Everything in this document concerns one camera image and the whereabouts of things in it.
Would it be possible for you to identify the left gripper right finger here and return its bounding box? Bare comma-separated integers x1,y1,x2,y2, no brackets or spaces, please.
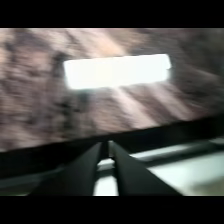
108,139,184,197

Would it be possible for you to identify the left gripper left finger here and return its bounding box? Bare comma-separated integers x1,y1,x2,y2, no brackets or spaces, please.
29,141,104,197

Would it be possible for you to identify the silver frame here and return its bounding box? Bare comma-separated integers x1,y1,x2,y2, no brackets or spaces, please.
0,135,224,197

